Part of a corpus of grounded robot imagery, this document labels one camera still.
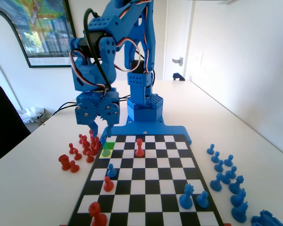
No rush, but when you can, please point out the red crowned chess piece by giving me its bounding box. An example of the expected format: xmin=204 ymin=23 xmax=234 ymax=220
xmin=134 ymin=138 xmax=146 ymax=158

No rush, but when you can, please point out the tall red chess piece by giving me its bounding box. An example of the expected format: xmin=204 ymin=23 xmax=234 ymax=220
xmin=58 ymin=154 xmax=71 ymax=171

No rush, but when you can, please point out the red chess bishop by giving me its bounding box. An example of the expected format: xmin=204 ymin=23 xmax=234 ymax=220
xmin=88 ymin=202 xmax=108 ymax=226

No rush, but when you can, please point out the blue crowned chess piece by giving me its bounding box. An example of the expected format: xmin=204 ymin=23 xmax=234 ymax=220
xmin=179 ymin=183 xmax=194 ymax=210

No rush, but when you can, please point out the tall blue chess piece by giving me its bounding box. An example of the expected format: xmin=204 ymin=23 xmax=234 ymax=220
xmin=230 ymin=188 xmax=247 ymax=208
xmin=251 ymin=209 xmax=283 ymax=226
xmin=228 ymin=175 xmax=245 ymax=195
xmin=231 ymin=201 xmax=249 ymax=223

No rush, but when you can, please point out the small cardboard box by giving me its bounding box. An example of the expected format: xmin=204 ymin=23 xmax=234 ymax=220
xmin=36 ymin=107 xmax=50 ymax=125

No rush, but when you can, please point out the clear plastic bag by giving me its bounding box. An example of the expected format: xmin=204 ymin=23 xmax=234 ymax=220
xmin=17 ymin=107 xmax=42 ymax=123

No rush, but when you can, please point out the black and white chessboard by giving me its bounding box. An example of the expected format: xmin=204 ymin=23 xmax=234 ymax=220
xmin=66 ymin=134 xmax=227 ymax=226

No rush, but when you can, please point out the black office chair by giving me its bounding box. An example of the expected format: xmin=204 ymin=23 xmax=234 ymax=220
xmin=0 ymin=80 xmax=32 ymax=166

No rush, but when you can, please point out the white door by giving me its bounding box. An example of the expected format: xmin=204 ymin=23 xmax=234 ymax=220
xmin=165 ymin=0 xmax=194 ymax=81

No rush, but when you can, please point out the framed map poster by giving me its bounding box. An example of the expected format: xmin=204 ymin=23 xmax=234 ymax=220
xmin=0 ymin=0 xmax=78 ymax=69

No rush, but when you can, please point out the striped servo wire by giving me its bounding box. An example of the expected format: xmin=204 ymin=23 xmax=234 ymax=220
xmin=114 ymin=0 xmax=154 ymax=73
xmin=69 ymin=48 xmax=108 ymax=94

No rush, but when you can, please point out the blue base plate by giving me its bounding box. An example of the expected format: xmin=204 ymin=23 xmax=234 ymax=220
xmin=100 ymin=115 xmax=193 ymax=145

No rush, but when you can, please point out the black camera cable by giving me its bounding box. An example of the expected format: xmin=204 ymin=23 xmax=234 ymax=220
xmin=83 ymin=8 xmax=113 ymax=94

